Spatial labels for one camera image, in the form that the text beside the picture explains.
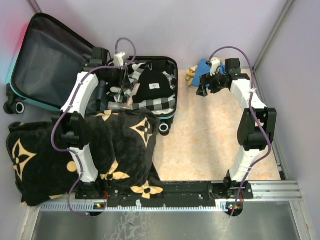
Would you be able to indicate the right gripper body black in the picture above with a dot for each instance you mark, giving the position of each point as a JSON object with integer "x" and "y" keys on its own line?
{"x": 216, "y": 82}

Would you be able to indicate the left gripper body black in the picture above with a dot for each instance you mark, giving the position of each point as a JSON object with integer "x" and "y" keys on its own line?
{"x": 115, "y": 77}

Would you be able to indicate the clear toiletry bag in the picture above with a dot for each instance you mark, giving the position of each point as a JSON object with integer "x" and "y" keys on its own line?
{"x": 122, "y": 98}

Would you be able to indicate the black beanie white label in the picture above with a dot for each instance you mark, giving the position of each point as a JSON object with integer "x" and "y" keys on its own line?
{"x": 153, "y": 85}

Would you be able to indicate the black white checkered shirt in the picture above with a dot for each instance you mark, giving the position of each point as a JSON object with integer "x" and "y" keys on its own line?
{"x": 161, "y": 106}

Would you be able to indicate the teal hard-shell suitcase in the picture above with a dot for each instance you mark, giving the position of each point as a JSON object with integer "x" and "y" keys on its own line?
{"x": 45, "y": 70}

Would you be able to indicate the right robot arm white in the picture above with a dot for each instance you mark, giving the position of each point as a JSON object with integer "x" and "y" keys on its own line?
{"x": 256, "y": 129}

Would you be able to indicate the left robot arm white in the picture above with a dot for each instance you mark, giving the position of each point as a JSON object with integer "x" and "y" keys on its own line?
{"x": 71, "y": 133}

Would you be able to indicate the blue folded cloth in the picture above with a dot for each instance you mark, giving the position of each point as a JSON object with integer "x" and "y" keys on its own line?
{"x": 202, "y": 69}

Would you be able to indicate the yellow white patterned cloth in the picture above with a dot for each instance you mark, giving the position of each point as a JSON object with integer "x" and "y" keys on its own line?
{"x": 191, "y": 72}

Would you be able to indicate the black blanket yellow flowers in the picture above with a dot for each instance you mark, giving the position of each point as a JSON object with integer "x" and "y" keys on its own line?
{"x": 122, "y": 146}

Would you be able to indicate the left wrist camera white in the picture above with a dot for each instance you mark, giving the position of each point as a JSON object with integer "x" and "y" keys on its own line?
{"x": 119, "y": 59}

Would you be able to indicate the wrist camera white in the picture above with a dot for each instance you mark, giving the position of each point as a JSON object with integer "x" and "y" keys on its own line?
{"x": 119, "y": 59}
{"x": 215, "y": 63}

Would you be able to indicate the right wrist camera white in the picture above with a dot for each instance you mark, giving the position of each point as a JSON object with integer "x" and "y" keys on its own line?
{"x": 215, "y": 63}

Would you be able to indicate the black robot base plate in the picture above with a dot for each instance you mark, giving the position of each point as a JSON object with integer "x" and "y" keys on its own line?
{"x": 162, "y": 192}

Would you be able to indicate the aluminium rail frame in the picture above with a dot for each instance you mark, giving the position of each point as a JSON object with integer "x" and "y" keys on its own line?
{"x": 263, "y": 191}

